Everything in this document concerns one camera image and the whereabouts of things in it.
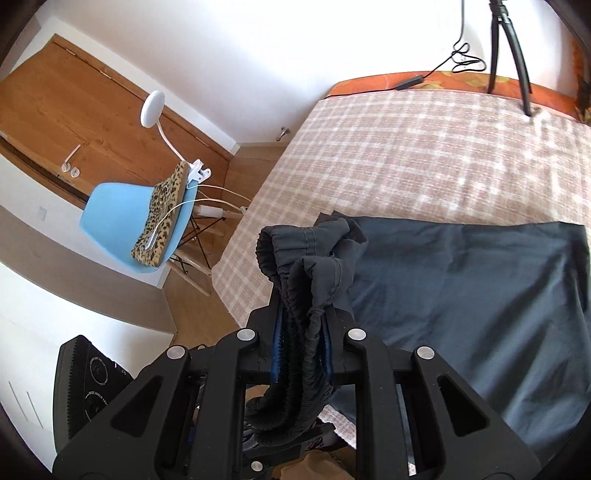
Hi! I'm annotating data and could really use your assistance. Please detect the light blue chair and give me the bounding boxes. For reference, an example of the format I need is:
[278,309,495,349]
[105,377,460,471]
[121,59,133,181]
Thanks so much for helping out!
[79,182,252,296]

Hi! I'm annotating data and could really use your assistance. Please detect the dark grey pants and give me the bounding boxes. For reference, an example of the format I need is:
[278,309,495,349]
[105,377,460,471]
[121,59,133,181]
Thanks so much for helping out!
[245,211,591,467]

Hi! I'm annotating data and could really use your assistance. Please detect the white clamp lamp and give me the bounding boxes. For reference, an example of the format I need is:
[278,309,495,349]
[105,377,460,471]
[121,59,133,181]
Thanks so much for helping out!
[141,90,213,183]

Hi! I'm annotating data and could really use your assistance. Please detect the leopard print cushion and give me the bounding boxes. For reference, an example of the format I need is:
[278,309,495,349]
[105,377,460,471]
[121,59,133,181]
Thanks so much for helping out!
[130,161,192,268]

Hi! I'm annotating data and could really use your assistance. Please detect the white cable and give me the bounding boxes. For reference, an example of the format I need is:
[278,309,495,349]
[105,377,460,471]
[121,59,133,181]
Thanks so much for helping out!
[145,185,252,252]

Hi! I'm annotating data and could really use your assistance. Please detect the wooden door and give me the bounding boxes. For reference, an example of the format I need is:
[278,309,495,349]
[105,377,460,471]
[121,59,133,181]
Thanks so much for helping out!
[0,33,232,204]

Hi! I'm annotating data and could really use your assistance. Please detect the beige checked tablecloth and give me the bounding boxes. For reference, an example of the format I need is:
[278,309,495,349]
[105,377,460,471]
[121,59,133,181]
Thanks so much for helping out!
[211,88,591,446]

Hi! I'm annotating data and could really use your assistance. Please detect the black tripod legs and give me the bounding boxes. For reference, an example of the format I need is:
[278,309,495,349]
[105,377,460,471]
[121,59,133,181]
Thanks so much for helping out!
[485,0,536,116]

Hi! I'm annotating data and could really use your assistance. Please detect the black ring light cable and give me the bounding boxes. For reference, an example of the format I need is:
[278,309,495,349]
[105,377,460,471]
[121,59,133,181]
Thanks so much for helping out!
[330,0,485,95]

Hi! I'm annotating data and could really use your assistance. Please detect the metal door handle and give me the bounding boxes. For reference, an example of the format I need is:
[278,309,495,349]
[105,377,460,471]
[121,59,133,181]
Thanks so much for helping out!
[60,144,81,178]

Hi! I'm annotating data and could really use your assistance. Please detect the white cabinet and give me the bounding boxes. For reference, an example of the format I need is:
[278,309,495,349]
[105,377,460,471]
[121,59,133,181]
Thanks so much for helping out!
[0,261,139,444]

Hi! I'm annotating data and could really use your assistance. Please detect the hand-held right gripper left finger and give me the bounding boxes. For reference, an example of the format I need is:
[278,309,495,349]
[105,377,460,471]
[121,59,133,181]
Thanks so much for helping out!
[52,302,284,480]

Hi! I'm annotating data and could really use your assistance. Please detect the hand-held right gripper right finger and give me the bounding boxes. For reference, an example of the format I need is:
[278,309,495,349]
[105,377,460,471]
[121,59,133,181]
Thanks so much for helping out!
[323,307,541,480]

